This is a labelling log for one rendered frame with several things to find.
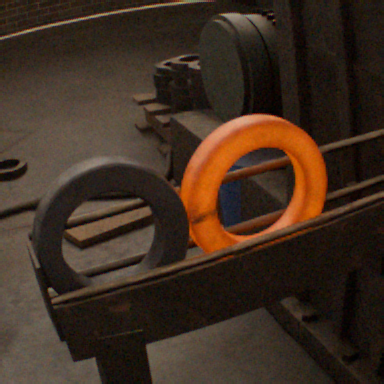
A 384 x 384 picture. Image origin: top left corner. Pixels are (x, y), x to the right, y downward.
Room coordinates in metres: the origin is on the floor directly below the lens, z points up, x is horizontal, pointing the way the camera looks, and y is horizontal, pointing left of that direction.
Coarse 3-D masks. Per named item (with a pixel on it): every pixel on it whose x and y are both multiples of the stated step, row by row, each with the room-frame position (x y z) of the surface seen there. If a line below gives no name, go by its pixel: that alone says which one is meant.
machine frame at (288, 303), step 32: (288, 0) 1.57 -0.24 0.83; (320, 0) 1.49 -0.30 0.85; (352, 0) 1.36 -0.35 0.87; (288, 32) 1.59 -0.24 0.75; (320, 32) 1.50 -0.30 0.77; (352, 32) 1.37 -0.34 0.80; (288, 64) 1.60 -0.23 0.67; (320, 64) 1.50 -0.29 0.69; (352, 64) 1.37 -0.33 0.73; (288, 96) 1.68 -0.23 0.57; (320, 96) 1.51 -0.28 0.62; (352, 96) 1.37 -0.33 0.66; (320, 128) 1.52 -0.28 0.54; (352, 128) 1.36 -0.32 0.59; (288, 192) 1.70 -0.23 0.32; (320, 224) 1.52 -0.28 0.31; (320, 288) 1.53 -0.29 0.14; (352, 288) 1.37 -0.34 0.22; (288, 320) 1.56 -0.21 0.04; (320, 320) 1.49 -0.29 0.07; (352, 320) 1.36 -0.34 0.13; (320, 352) 1.38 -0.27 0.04; (352, 352) 1.29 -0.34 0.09
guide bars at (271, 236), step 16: (336, 208) 0.86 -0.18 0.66; (352, 208) 0.86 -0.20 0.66; (304, 224) 0.84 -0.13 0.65; (256, 240) 0.82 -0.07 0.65; (272, 240) 0.82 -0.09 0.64; (208, 256) 0.80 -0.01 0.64; (224, 256) 0.80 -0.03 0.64; (144, 272) 0.78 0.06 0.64; (160, 272) 0.78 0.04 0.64; (176, 272) 0.78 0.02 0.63; (96, 288) 0.75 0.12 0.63; (112, 288) 0.76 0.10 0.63
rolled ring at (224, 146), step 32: (224, 128) 0.85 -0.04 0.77; (256, 128) 0.84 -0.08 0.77; (288, 128) 0.86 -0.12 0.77; (192, 160) 0.84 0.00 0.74; (224, 160) 0.83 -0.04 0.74; (320, 160) 0.87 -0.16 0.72; (192, 192) 0.81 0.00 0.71; (320, 192) 0.87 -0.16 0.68; (192, 224) 0.81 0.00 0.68; (288, 224) 0.86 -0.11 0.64
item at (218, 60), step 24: (216, 24) 2.25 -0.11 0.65; (240, 24) 2.19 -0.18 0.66; (264, 24) 2.22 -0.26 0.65; (216, 48) 2.27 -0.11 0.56; (240, 48) 2.13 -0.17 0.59; (264, 48) 2.13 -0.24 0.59; (216, 72) 2.28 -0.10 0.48; (240, 72) 2.11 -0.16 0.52; (264, 72) 2.10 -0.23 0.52; (216, 96) 2.30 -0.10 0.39; (240, 96) 2.13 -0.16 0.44; (264, 96) 2.10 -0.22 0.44; (192, 120) 2.52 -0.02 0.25; (216, 120) 2.50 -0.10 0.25; (192, 144) 2.40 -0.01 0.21; (264, 192) 1.91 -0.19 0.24
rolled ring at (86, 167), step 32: (96, 160) 0.80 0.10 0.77; (128, 160) 0.80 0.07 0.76; (64, 192) 0.76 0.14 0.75; (96, 192) 0.78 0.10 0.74; (128, 192) 0.79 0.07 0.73; (160, 192) 0.80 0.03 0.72; (64, 224) 0.76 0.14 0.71; (160, 224) 0.80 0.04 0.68; (160, 256) 0.80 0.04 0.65; (64, 288) 0.76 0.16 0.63
